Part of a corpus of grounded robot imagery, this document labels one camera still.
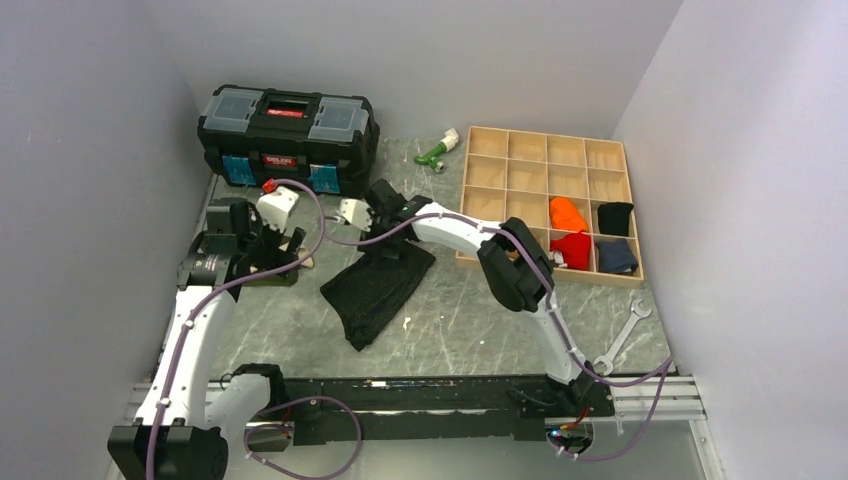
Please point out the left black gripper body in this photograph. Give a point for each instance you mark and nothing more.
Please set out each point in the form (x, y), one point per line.
(262, 246)

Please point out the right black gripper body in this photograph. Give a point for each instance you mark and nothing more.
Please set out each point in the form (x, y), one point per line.
(387, 252)

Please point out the black striped underwear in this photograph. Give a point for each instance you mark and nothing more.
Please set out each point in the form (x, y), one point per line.
(369, 293)

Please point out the wooden compartment tray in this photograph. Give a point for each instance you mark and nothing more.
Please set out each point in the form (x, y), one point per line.
(513, 173)

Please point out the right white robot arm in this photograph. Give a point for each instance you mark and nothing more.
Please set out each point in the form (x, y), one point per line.
(519, 277)

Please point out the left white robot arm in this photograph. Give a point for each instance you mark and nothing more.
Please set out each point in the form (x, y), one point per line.
(177, 433)

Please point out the orange rolled underwear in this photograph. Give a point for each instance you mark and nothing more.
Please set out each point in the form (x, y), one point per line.
(564, 215)

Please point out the red rolled underwear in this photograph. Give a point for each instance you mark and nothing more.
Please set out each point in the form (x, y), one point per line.
(572, 251)

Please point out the navy blue rolled underwear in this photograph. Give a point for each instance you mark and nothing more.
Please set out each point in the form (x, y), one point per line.
(616, 257)

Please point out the black rolled underwear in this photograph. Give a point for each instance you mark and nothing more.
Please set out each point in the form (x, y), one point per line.
(613, 218)

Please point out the green and white pipe fitting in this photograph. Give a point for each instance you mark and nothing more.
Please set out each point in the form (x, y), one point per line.
(433, 158)

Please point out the black plastic toolbox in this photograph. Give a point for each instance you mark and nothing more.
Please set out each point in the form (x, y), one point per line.
(327, 142)

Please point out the silver wrench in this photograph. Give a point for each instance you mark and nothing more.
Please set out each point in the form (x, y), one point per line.
(605, 362)

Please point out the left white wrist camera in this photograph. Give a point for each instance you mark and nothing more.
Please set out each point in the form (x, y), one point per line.
(275, 205)

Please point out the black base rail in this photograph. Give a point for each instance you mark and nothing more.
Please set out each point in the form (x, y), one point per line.
(521, 407)

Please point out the aluminium frame rail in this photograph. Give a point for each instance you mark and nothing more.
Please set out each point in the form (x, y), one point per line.
(141, 388)

